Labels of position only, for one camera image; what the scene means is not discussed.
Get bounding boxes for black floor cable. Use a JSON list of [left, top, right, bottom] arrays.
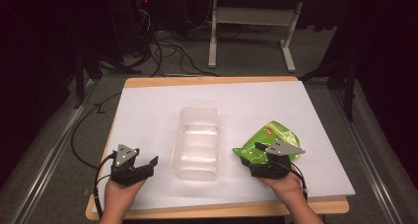
[[70, 91, 123, 171]]

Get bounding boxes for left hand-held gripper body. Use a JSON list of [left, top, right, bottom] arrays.
[[109, 143, 156, 187]]

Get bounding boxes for metal floor rail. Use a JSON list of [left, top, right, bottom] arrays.
[[9, 78, 97, 224], [329, 85, 407, 224]]

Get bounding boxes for clear plastic container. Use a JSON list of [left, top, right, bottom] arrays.
[[170, 106, 222, 182]]

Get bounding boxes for wooden table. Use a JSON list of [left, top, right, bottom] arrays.
[[85, 75, 350, 221]]

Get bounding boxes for green snack bag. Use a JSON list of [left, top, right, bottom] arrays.
[[232, 119, 302, 163]]

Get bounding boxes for bundle of black floor cables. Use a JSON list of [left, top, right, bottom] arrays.
[[131, 6, 221, 78]]

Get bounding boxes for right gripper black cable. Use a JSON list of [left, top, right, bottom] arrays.
[[277, 160, 309, 202]]

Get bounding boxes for person's left hand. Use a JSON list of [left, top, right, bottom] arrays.
[[104, 178, 148, 216]]

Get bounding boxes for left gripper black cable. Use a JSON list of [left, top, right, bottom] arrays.
[[92, 152, 118, 220]]

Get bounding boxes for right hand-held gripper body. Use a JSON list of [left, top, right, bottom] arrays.
[[248, 138, 307, 181]]

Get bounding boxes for black stand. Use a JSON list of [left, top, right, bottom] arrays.
[[298, 49, 359, 123], [72, 36, 104, 111]]

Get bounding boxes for person's right hand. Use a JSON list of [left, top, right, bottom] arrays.
[[256, 171, 306, 202]]

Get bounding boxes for white desk frame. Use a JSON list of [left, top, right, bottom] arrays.
[[207, 0, 348, 74]]

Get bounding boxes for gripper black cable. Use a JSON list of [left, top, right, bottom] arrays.
[[277, 160, 309, 202], [92, 152, 118, 220]]

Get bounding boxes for white paper sheet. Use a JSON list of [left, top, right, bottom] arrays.
[[91, 80, 357, 214]]

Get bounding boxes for dark computer tower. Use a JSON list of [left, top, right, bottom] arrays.
[[106, 0, 152, 59]]

